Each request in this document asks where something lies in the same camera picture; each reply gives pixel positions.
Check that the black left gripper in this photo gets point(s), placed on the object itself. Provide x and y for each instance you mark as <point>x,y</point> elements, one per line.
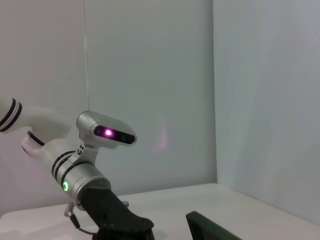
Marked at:
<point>110,215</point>

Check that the green glasses case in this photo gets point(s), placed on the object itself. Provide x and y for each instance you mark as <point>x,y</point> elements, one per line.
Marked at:
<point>207,227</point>

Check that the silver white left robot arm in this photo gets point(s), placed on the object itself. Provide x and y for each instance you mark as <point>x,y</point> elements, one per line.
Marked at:
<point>82,175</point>

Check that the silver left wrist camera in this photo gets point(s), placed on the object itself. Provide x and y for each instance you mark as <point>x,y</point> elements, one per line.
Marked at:
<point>110,130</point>

